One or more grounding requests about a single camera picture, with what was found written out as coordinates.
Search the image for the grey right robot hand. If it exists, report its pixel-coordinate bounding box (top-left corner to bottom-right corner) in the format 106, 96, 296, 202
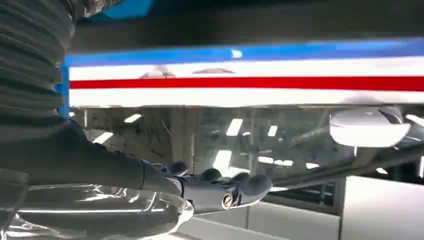
0, 116, 274, 240

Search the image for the blue white red striped board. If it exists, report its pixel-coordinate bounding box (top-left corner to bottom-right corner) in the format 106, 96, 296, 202
55, 36, 424, 117

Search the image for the white rounded device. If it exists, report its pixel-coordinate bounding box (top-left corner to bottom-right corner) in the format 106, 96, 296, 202
329, 105, 412, 149

